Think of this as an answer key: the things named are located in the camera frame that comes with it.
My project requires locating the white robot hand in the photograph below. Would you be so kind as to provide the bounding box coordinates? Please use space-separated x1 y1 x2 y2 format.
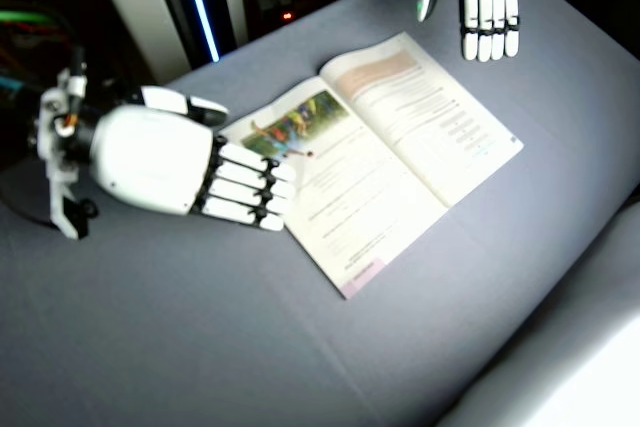
88 85 298 234
414 0 522 63

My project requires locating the white panel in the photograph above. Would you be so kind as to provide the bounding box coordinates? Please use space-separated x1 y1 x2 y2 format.
83 0 250 86

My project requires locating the green cable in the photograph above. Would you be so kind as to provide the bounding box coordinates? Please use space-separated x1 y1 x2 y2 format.
0 7 57 26

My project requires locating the grey table cloth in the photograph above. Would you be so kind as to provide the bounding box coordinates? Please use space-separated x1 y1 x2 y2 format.
0 0 640 427

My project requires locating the book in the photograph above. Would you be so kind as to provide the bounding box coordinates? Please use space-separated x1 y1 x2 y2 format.
218 31 525 301

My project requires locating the blue light strip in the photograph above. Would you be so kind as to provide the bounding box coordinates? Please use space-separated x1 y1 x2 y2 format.
178 0 222 64

